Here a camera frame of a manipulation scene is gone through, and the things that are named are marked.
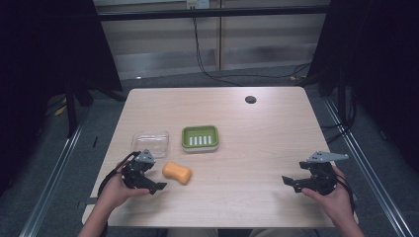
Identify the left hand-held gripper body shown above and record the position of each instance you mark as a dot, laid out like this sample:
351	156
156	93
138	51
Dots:
137	171

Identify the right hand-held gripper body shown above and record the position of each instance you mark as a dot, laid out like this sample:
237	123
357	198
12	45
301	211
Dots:
321	177

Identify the orange sponge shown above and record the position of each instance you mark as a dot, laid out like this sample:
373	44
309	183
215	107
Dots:
177	173

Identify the clear plastic container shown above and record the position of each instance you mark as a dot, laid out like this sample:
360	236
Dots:
151	142

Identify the green soap dish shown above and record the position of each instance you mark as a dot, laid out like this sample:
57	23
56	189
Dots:
200	138

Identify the person's right hand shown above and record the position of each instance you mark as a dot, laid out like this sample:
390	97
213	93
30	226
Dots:
334	201

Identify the person's left hand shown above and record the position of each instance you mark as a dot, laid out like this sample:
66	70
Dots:
115	192

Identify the black metal stand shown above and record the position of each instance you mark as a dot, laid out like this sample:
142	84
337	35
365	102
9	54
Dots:
70	108

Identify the yellow floor tape piece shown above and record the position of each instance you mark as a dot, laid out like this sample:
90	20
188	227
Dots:
60	110

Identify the black curtain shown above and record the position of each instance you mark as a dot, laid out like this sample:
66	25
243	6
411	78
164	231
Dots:
382	65
39	65

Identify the black horizontal bar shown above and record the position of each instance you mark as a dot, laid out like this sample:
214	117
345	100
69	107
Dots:
210	13

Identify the metal floor rail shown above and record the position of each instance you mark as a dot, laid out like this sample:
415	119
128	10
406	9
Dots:
372	177
49	187

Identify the white wall power outlet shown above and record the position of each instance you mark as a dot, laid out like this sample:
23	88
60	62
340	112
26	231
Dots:
197	4

